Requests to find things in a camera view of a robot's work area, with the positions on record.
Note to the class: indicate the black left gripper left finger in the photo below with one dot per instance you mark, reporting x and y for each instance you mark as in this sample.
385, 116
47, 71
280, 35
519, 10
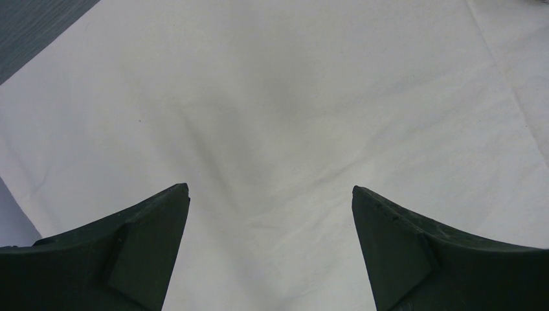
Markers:
123, 261

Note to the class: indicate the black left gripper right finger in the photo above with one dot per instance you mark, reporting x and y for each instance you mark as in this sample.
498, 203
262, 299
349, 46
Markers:
417, 263

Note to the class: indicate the cream cloth wrap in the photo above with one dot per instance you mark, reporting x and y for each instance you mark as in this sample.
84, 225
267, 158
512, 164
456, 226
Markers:
272, 112

